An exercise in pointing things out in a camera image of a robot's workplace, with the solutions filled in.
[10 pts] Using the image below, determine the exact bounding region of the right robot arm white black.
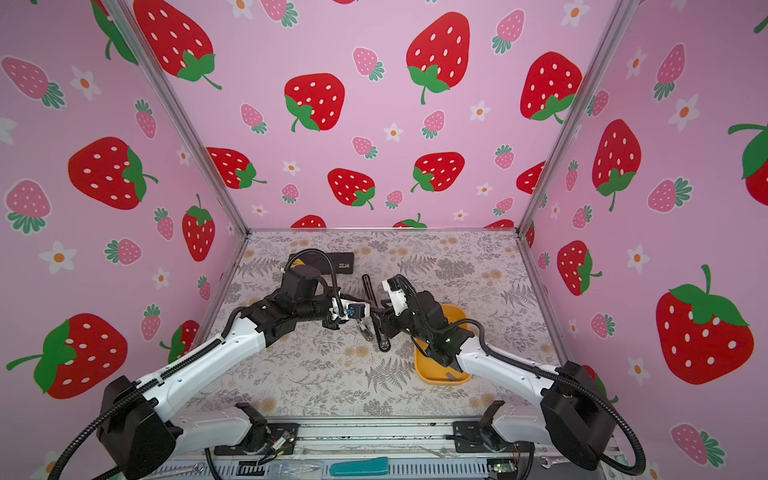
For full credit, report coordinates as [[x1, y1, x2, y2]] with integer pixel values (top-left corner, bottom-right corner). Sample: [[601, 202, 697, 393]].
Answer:
[[380, 288, 646, 476]]

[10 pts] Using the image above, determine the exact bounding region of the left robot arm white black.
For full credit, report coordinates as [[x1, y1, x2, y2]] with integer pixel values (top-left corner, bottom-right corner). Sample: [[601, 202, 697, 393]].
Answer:
[[49, 253, 371, 479]]

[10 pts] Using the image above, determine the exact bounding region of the yellow plastic tray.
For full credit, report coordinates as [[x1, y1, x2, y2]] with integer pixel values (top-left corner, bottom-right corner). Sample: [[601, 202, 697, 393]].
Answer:
[[414, 340, 472, 386]]

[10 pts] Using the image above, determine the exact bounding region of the black tool case yellow label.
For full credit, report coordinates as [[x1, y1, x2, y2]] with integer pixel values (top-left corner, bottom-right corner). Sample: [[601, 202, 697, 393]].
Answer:
[[291, 252, 355, 275]]

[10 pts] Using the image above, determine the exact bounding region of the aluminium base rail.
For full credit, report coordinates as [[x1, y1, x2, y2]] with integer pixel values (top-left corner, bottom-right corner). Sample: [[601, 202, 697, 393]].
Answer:
[[151, 417, 605, 479]]

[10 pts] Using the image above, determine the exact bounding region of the teal handled tool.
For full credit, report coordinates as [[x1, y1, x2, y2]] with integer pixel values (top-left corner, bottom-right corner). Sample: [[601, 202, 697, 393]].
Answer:
[[329, 457, 389, 478]]

